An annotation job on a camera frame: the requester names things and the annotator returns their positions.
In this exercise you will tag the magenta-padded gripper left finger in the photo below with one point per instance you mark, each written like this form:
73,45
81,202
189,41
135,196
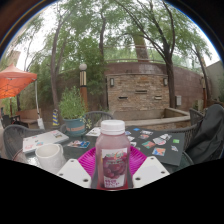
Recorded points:
74,171

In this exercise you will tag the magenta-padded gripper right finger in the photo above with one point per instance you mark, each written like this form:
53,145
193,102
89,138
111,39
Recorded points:
150,170

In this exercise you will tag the pink juice bottle white cap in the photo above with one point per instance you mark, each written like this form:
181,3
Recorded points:
112,160

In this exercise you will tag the black laptop with stickers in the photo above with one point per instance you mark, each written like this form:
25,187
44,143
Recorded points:
166,150

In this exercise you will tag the colourful printed card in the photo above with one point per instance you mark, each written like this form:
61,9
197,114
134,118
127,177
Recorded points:
79,144

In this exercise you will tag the white cup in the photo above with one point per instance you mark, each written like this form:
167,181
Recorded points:
48,156

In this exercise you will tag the silver laptop with stickers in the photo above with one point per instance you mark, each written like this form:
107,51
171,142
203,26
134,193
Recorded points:
43,140

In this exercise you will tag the white printed paper sheet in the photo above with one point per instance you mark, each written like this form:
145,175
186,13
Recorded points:
94,132

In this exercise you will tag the blue yellow striped cone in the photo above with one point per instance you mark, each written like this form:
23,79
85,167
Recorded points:
55,118

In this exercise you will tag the green plant in blue pot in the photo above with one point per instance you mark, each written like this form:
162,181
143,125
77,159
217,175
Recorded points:
71,106

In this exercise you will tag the black jacket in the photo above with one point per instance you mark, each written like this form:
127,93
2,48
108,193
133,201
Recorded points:
208,136

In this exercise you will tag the group of dark patio chairs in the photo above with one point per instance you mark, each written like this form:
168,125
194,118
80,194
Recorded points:
10,120

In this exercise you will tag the dark forked-trunk tree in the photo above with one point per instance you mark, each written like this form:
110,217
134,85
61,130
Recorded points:
170,86

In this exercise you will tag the leaning thin-trunk tree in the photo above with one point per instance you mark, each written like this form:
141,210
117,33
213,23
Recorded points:
54,83

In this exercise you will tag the orange canopy tent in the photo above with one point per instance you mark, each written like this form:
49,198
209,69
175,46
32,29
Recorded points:
15,80

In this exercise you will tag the grey wall box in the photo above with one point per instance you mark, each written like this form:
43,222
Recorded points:
178,100

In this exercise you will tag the wooden lamp post white globe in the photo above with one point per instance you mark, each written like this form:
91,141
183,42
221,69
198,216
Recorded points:
83,90

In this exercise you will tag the black wall lantern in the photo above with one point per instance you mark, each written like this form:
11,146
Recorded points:
112,82
165,81

